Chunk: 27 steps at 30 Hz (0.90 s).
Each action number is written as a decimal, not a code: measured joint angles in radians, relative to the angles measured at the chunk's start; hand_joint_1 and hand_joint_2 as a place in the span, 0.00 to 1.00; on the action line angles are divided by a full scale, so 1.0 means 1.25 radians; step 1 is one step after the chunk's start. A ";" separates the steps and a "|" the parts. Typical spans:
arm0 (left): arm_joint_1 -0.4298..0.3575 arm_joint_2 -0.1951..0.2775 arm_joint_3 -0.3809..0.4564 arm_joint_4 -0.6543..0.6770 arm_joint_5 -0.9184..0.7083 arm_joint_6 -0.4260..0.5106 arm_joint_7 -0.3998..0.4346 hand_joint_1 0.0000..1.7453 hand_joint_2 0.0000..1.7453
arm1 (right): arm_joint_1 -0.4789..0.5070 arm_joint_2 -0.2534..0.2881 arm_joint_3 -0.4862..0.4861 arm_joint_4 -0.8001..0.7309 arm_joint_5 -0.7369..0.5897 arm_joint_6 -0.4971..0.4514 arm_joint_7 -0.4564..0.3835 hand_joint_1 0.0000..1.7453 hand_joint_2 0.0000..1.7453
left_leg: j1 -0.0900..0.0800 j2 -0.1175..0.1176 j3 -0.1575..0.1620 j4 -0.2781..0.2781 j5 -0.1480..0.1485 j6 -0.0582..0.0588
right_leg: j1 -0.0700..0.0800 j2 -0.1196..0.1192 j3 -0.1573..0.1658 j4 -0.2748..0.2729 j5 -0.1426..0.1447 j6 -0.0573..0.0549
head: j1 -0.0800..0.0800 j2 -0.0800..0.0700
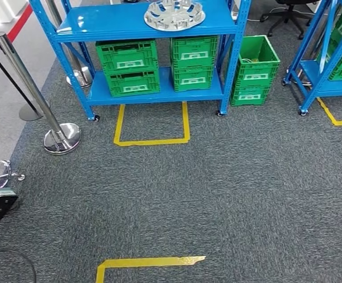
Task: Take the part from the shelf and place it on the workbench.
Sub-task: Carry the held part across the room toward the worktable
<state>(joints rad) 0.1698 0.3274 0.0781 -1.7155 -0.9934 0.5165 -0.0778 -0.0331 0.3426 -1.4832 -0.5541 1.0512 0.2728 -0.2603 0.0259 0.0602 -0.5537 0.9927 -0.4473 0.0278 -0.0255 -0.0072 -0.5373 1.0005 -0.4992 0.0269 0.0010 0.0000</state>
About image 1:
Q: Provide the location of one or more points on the black stanchion post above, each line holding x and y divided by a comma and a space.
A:
29, 113

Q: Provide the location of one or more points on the blue metal shelf rack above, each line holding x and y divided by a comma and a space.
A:
336, 88
115, 21

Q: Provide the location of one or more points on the black office chair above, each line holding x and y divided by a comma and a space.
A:
291, 8

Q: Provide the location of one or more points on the chrome stanchion post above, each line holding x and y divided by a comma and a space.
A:
63, 138
82, 76

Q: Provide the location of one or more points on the grey plastic wheel hubcap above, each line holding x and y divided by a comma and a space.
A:
174, 17

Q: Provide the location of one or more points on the white cabinet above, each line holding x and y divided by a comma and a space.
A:
0, 9

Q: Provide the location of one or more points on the open green plastic crate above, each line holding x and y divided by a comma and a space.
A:
265, 54

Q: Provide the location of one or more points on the short red barrier belt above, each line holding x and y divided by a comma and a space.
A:
20, 23

